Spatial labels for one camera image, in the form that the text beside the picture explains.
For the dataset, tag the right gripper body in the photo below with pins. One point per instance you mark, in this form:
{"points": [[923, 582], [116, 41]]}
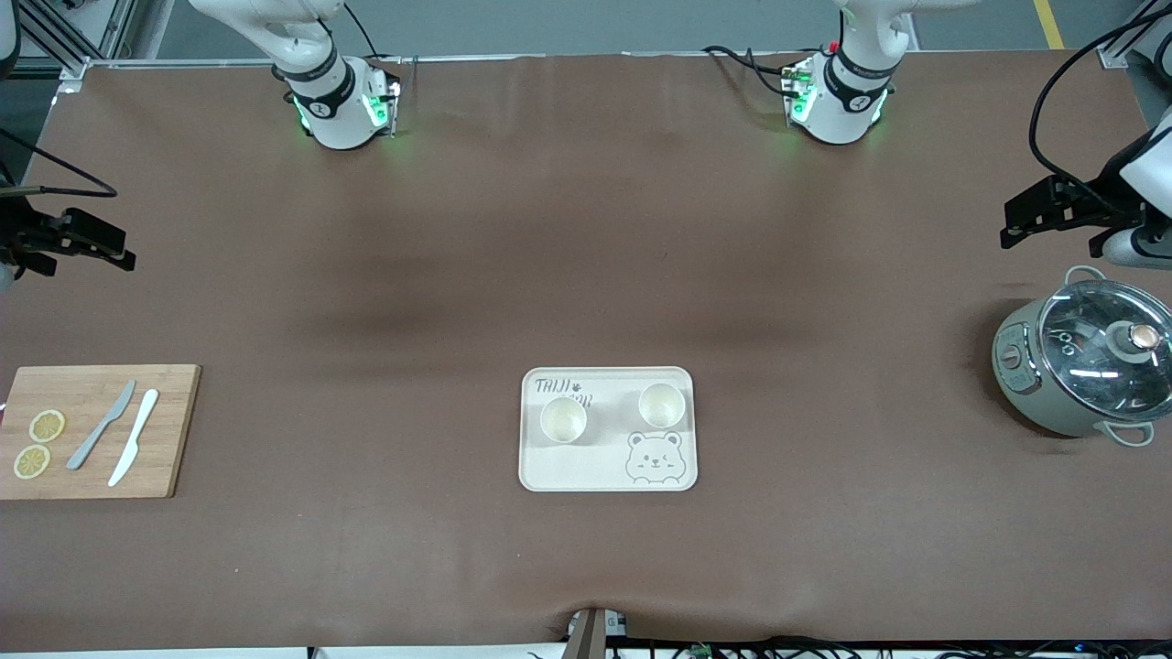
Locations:
{"points": [[18, 233]]}

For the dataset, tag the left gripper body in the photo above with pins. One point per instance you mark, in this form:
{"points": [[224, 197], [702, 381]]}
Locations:
{"points": [[1101, 203]]}

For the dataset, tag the white IKEA cup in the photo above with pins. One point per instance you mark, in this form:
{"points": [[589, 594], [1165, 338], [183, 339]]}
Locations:
{"points": [[661, 405], [563, 421]]}

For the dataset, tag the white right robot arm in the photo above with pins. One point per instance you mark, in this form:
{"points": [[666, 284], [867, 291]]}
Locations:
{"points": [[339, 119]]}

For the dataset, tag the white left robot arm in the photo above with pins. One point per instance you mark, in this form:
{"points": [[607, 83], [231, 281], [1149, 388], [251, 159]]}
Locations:
{"points": [[838, 110]]}

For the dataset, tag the glass pot lid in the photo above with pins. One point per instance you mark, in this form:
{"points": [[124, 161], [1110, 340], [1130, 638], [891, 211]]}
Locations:
{"points": [[1099, 339]]}

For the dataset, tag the grey-green electric pot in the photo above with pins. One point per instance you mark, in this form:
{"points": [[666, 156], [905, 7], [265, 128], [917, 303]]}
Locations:
{"points": [[1035, 384]]}

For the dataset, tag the grey plastic knife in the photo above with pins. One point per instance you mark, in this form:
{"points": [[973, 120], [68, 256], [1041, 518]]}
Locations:
{"points": [[101, 426]]}

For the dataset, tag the white plastic knife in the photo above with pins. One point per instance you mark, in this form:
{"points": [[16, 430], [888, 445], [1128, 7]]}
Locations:
{"points": [[135, 437]]}

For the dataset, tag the lemon slice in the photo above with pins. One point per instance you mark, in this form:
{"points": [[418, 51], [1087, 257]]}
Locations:
{"points": [[32, 462], [47, 426]]}

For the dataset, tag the bamboo cutting board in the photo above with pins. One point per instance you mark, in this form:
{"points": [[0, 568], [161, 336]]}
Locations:
{"points": [[174, 439]]}

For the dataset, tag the brown table mat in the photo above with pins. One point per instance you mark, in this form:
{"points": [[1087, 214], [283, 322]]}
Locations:
{"points": [[586, 229]]}

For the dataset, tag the cream bear print tray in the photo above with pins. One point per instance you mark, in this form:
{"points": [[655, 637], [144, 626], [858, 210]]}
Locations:
{"points": [[586, 471]]}

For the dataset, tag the metal camera mount clamp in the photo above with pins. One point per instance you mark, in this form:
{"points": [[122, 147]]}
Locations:
{"points": [[591, 633]]}

